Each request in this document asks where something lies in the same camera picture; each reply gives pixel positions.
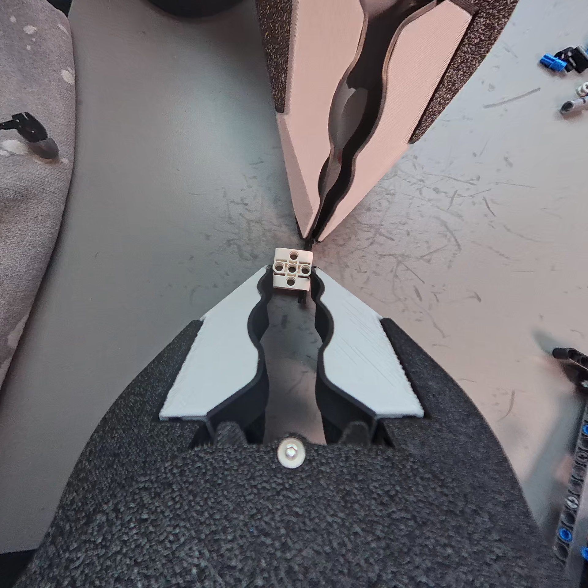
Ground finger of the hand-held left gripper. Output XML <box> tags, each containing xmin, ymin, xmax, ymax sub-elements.
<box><xmin>276</xmin><ymin>0</ymin><xmax>368</xmax><ymax>238</ymax></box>
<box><xmin>317</xmin><ymin>0</ymin><xmax>474</xmax><ymax>243</ymax></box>

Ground black cord with toggle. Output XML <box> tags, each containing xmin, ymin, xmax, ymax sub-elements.
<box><xmin>0</xmin><ymin>112</ymin><xmax>60</xmax><ymax>160</ymax></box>

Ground black oval pad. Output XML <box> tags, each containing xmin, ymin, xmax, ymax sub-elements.
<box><xmin>149</xmin><ymin>0</ymin><xmax>258</xmax><ymax>18</ymax></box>

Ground white square toy connector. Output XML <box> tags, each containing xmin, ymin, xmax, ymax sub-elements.
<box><xmin>271</xmin><ymin>247</ymin><xmax>314</xmax><ymax>290</ymax></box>

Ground pile of blue black pins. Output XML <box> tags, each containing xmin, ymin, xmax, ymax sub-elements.
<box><xmin>538</xmin><ymin>44</ymin><xmax>588</xmax><ymax>74</ymax></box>

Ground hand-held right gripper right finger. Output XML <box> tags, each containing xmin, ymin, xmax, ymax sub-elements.
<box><xmin>310</xmin><ymin>268</ymin><xmax>425</xmax><ymax>419</ymax></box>

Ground grey black toy chassis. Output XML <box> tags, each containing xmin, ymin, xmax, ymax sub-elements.
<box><xmin>551</xmin><ymin>347</ymin><xmax>588</xmax><ymax>568</ymax></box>

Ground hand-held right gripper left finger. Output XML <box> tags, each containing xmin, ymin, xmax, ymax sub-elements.
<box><xmin>158</xmin><ymin>266</ymin><xmax>272</xmax><ymax>421</ymax></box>

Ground grey desk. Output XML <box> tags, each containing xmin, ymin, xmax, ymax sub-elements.
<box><xmin>0</xmin><ymin>0</ymin><xmax>588</xmax><ymax>588</ymax></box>

